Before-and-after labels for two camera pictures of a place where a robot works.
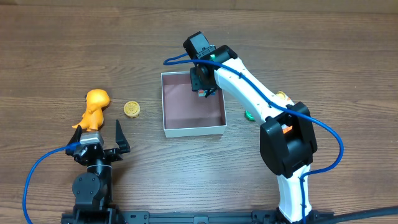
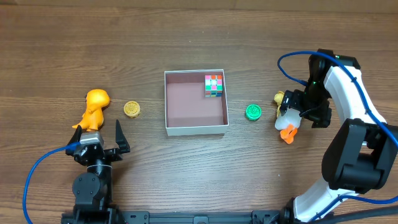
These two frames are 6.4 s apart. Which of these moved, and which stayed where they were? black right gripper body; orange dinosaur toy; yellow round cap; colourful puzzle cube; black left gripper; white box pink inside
Moved: black right gripper body; colourful puzzle cube
Stayed: black left gripper; yellow round cap; orange dinosaur toy; white box pink inside
